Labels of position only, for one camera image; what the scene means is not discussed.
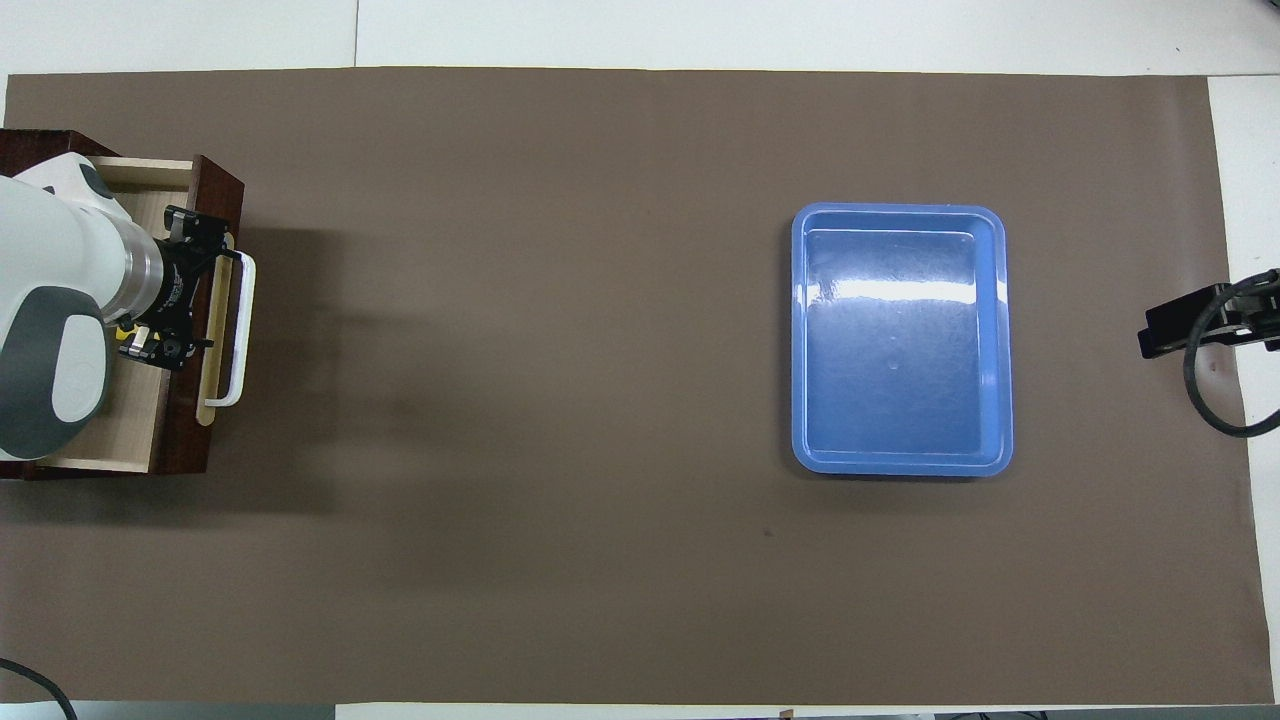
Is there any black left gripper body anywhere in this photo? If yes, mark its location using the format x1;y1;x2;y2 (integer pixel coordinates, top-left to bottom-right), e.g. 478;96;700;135
147;239;217;347

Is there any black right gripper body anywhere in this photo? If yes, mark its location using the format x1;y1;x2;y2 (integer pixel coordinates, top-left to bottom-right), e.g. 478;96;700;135
1227;267;1280;352

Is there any wooden drawer with white handle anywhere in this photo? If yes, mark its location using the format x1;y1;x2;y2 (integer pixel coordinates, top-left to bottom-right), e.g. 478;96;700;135
45;155;257;476

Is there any blue plastic tray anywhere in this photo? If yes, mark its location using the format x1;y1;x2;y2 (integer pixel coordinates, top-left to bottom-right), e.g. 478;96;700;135
791;203;1014;477

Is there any brown table mat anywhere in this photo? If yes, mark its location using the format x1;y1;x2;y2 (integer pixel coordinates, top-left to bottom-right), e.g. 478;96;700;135
0;67;1261;706

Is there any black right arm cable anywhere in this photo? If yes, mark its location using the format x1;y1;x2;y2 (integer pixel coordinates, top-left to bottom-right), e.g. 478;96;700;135
1183;280;1280;438

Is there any thin black loose cable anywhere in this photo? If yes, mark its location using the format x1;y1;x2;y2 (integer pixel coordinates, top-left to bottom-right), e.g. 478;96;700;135
0;658;79;720

